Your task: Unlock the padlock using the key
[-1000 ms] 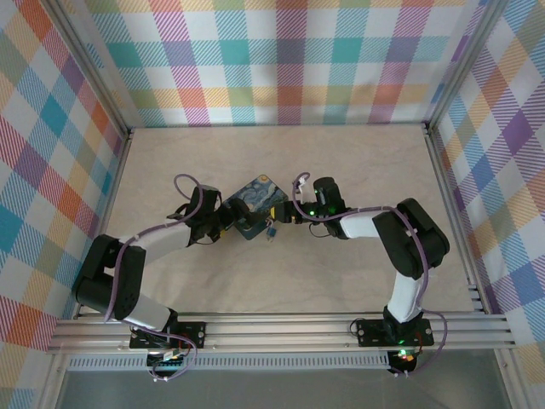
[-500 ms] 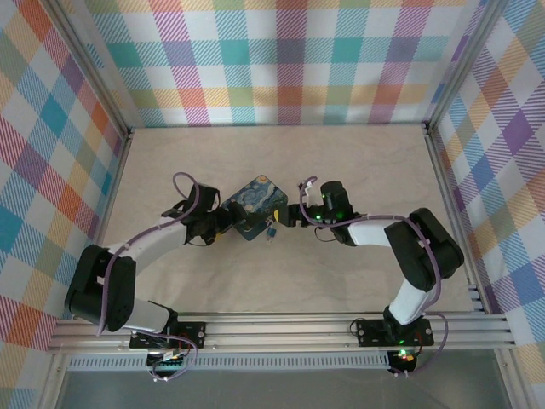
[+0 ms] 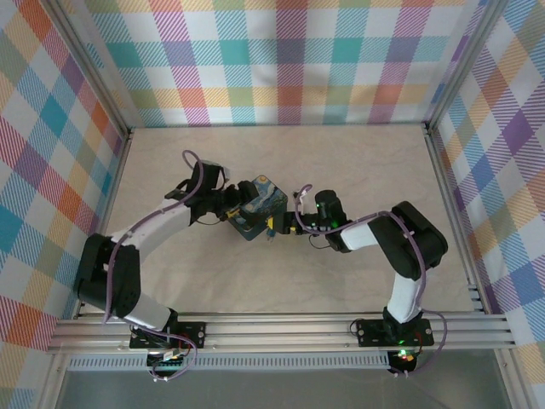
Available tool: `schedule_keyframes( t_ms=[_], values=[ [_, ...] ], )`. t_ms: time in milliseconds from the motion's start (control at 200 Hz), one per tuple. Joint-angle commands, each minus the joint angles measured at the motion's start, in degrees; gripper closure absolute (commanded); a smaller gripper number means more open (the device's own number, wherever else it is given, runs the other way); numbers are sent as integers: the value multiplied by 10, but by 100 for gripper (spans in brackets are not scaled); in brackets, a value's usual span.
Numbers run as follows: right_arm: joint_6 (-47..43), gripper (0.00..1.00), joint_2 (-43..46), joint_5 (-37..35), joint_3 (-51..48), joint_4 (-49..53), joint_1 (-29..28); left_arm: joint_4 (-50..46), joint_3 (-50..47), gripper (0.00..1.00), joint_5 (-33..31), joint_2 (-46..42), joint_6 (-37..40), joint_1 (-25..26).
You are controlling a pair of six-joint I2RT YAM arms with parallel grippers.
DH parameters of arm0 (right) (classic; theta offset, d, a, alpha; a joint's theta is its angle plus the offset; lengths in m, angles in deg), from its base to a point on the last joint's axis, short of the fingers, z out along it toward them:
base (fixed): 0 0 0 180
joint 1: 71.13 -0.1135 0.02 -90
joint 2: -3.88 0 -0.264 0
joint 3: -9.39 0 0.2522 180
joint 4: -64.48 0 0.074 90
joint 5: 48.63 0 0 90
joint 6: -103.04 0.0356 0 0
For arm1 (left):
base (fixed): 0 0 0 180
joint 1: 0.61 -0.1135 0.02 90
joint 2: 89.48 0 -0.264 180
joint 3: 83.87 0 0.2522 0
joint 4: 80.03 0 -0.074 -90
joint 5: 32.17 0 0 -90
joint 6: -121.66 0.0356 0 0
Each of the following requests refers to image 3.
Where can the starry night tin box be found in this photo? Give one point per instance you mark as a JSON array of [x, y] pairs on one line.
[[266, 200]]

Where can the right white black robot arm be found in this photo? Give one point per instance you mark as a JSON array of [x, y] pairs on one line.
[[409, 247]]

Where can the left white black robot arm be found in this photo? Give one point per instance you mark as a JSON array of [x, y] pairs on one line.
[[127, 255]]

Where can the left base controller board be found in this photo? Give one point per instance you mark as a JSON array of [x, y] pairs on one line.
[[168, 358]]

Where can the base controller board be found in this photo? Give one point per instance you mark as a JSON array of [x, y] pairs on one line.
[[168, 358], [403, 357]]

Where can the right base controller board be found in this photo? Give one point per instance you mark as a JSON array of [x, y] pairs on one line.
[[403, 357]]

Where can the left aluminium side rail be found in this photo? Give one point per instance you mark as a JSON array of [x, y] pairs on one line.
[[121, 157]]

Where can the aluminium side rail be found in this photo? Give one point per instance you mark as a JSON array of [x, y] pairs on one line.
[[447, 187], [121, 157]]

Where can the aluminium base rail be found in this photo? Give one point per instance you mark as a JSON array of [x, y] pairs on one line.
[[277, 328]]

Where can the right aluminium side rail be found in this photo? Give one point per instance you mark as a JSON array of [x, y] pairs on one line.
[[447, 187]]

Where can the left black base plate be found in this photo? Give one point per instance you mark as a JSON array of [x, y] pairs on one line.
[[191, 332]]

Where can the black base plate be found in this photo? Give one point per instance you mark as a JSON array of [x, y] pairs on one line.
[[370, 332], [191, 332]]

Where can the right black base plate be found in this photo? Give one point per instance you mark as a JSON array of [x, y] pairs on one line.
[[370, 332]]

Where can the left aluminium frame post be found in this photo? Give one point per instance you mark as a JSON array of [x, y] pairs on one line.
[[91, 64]]

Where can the aluminium frame post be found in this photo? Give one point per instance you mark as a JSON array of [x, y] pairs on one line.
[[462, 64], [91, 64]]

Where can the right aluminium frame post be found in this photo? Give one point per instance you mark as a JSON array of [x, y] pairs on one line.
[[462, 64]]

